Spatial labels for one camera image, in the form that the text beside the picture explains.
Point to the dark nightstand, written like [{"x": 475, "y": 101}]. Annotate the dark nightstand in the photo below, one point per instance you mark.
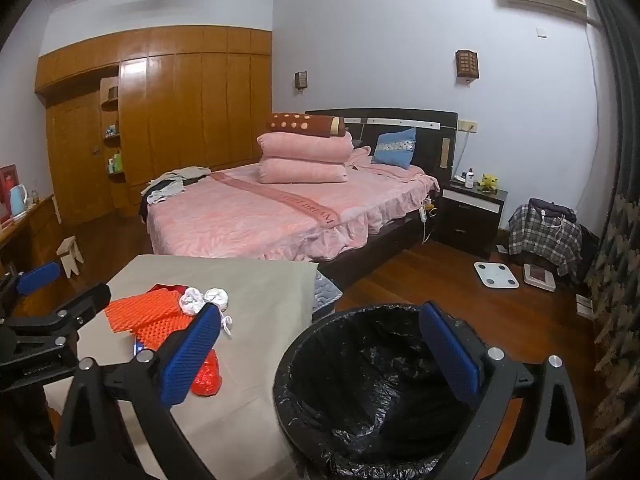
[{"x": 465, "y": 225}]

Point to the dark patterned curtain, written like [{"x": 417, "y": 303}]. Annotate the dark patterned curtain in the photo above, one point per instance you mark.
[{"x": 620, "y": 260}]

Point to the orange and white knit garment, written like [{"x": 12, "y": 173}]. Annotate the orange and white knit garment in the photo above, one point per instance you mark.
[{"x": 135, "y": 310}]

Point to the brown dotted bolster pillow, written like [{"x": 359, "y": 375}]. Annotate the brown dotted bolster pillow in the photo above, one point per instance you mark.
[{"x": 300, "y": 124}]

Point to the plaid cloth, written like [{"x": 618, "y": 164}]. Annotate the plaid cloth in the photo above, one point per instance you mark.
[{"x": 535, "y": 235}]

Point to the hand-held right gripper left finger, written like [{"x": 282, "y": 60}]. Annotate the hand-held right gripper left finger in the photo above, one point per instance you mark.
[{"x": 192, "y": 355}]

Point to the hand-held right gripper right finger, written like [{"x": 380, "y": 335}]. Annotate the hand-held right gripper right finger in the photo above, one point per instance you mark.
[{"x": 450, "y": 355}]

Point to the pile of clothes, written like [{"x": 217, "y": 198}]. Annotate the pile of clothes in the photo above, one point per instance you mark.
[{"x": 170, "y": 182}]

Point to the small wooden stool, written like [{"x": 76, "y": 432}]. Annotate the small wooden stool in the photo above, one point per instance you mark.
[{"x": 70, "y": 252}]

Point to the white bottle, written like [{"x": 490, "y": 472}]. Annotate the white bottle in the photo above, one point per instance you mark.
[{"x": 468, "y": 179}]

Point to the large wooden wall lamp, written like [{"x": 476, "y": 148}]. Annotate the large wooden wall lamp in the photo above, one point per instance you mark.
[{"x": 466, "y": 64}]

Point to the yellow plush toy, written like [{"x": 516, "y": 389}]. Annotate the yellow plush toy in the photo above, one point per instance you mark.
[{"x": 488, "y": 182}]

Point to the trash bin with black bag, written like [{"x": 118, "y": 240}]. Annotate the trash bin with black bag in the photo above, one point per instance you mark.
[{"x": 360, "y": 385}]

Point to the wooden side desk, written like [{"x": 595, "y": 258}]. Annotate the wooden side desk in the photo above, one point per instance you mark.
[{"x": 35, "y": 222}]

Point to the pink folded blanket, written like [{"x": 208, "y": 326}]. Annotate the pink folded blanket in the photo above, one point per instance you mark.
[
  {"x": 305, "y": 147},
  {"x": 300, "y": 171}
]

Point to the blue cushion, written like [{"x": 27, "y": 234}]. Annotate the blue cushion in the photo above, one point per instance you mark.
[{"x": 395, "y": 147}]

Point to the grey quilted mattress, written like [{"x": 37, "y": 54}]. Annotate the grey quilted mattress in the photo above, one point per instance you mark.
[{"x": 326, "y": 295}]

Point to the dark garment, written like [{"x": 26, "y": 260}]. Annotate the dark garment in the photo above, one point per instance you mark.
[{"x": 550, "y": 207}]

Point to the wooden wardrobe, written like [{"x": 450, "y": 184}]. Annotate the wooden wardrobe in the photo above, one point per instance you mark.
[{"x": 200, "y": 110}]

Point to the toiletry bottles on shelf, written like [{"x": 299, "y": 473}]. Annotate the toiletry bottles on shelf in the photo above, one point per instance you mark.
[{"x": 115, "y": 162}]

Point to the light blue electric kettle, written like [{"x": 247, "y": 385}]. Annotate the light blue electric kettle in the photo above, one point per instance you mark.
[{"x": 19, "y": 202}]

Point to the red frame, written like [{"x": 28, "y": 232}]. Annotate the red frame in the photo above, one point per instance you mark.
[{"x": 6, "y": 190}]

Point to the wall socket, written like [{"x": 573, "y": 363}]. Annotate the wall socket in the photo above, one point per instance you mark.
[{"x": 467, "y": 125}]

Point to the small wooden wall lamp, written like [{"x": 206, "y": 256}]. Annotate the small wooden wall lamp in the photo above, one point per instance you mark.
[{"x": 300, "y": 80}]

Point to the white bathroom scale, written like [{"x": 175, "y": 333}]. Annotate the white bathroom scale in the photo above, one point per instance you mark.
[{"x": 496, "y": 275}]

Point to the bed with pink bedspread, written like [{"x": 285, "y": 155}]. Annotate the bed with pink bedspread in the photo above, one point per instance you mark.
[{"x": 280, "y": 220}]

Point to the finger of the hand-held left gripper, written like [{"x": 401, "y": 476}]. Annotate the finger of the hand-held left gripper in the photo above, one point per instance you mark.
[
  {"x": 80, "y": 305},
  {"x": 40, "y": 272}
]

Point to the dark wooden bed frame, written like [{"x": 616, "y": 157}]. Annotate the dark wooden bed frame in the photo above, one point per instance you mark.
[{"x": 400, "y": 130}]

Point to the white scale with brown centre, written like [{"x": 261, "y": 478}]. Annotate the white scale with brown centre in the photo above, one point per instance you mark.
[{"x": 540, "y": 276}]

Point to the small white box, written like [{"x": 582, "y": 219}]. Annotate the small white box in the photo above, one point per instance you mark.
[{"x": 584, "y": 305}]

